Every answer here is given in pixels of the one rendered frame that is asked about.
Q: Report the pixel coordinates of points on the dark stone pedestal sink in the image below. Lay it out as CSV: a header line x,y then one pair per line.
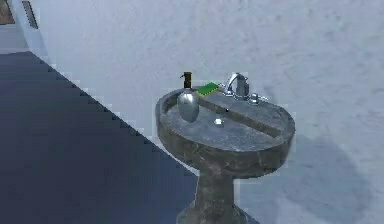
x,y
230,146

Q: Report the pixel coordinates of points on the green sponge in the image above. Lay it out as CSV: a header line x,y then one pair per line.
x,y
207,88

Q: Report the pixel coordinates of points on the chrome faucet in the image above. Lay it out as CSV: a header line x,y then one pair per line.
x,y
240,88

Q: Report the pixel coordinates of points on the silver soap dispenser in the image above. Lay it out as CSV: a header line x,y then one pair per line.
x,y
188,105

